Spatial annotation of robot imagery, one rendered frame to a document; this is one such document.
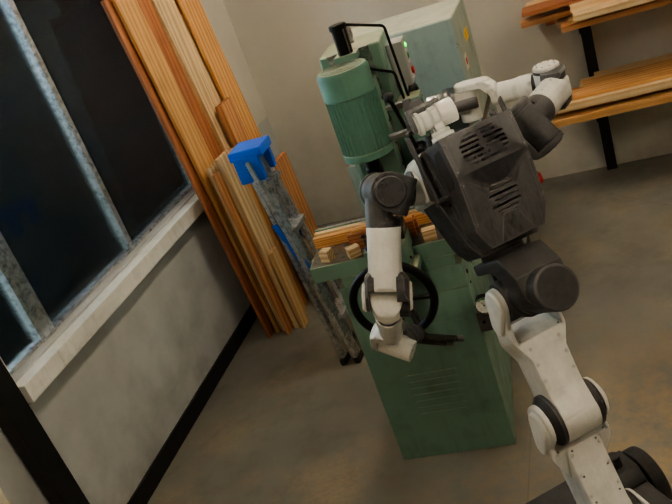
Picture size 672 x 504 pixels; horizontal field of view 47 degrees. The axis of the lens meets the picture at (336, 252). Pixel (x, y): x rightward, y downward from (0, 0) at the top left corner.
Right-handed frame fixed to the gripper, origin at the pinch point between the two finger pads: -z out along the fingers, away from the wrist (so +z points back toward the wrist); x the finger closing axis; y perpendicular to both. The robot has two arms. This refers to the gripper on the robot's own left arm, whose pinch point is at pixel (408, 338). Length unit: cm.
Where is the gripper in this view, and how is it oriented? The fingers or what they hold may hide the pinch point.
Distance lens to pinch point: 245.4
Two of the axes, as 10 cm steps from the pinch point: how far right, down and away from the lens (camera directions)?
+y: -5.4, -8.2, 2.0
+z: -2.9, -0.3, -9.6
